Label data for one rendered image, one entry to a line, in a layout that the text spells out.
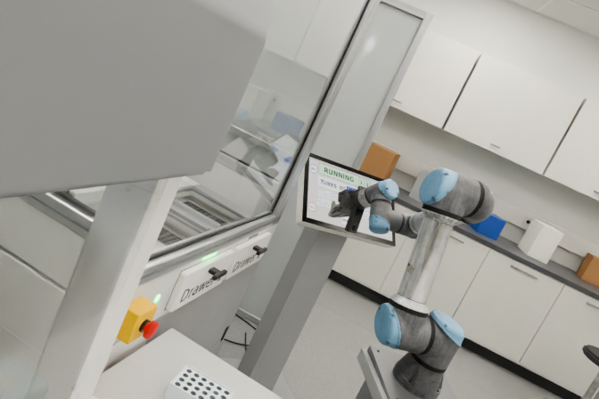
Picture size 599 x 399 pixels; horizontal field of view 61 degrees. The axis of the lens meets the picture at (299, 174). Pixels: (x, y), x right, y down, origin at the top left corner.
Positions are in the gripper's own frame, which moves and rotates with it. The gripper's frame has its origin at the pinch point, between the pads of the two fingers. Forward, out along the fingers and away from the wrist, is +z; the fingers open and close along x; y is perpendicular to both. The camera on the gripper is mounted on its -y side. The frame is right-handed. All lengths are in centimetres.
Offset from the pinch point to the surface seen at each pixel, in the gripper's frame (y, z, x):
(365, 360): -57, -28, 7
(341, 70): 33, -44, 32
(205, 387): -68, -47, 71
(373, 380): -63, -35, 11
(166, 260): -42, -48, 84
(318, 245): -7.2, 17.7, -7.5
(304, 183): 11.2, 1.3, 13.3
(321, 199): 6.9, 1.3, 4.4
